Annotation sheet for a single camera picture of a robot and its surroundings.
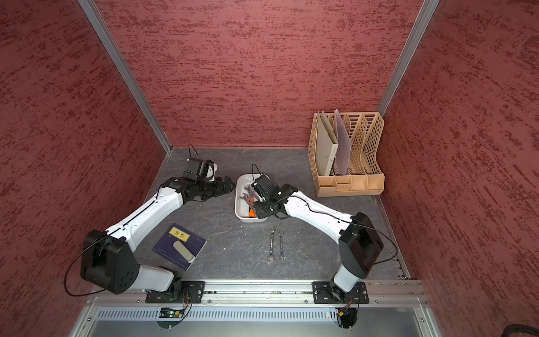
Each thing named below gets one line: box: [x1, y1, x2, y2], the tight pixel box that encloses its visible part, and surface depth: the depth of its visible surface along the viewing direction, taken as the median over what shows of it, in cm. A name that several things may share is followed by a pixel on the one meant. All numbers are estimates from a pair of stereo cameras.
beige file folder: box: [315, 110, 339, 177], surface depth 89 cm
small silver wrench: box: [278, 230, 286, 261], surface depth 87 cm
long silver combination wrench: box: [266, 227, 276, 265], surface depth 85 cm
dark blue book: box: [151, 223, 208, 272], surface depth 84 cm
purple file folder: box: [332, 108, 353, 176], surface depth 90 cm
